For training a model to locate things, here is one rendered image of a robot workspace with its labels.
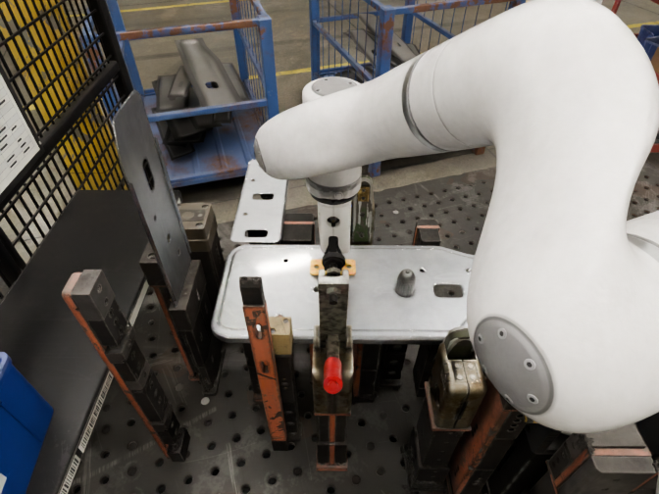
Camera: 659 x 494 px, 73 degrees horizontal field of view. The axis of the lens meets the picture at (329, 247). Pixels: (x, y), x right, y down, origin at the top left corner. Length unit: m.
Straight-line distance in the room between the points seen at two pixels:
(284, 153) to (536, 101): 0.31
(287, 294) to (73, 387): 0.34
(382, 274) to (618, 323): 0.62
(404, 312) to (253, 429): 0.42
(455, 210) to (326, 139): 1.01
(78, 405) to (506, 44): 0.65
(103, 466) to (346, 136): 0.80
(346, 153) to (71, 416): 0.50
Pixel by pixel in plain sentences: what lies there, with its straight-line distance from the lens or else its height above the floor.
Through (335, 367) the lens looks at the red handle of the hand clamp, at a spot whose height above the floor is 1.14.
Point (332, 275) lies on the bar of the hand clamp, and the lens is 0.54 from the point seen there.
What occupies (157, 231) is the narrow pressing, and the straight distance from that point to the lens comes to 0.72.
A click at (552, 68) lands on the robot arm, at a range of 0.30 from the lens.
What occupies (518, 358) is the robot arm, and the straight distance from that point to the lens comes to 0.24.
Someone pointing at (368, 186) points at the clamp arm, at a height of 1.10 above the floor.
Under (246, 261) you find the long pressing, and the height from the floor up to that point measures 1.00.
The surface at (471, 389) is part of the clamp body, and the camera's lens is 0.64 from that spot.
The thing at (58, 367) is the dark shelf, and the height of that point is 1.03.
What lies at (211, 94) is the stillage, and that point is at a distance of 2.65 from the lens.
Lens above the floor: 1.60
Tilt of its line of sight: 44 degrees down
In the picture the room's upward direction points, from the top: straight up
